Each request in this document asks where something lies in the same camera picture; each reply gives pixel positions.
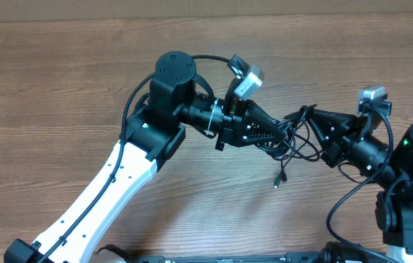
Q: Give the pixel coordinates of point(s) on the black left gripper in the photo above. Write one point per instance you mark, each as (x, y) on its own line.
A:
(233, 126)

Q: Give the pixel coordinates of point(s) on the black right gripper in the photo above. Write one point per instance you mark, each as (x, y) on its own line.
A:
(333, 154)

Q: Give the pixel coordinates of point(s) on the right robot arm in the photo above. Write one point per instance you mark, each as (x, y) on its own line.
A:
(394, 204)

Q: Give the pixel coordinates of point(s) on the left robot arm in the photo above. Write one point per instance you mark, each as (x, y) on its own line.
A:
(152, 130)

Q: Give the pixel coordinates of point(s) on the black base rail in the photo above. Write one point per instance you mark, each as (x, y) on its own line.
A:
(239, 257)

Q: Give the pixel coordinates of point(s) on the cardboard back wall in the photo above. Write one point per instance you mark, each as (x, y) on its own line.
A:
(46, 10)

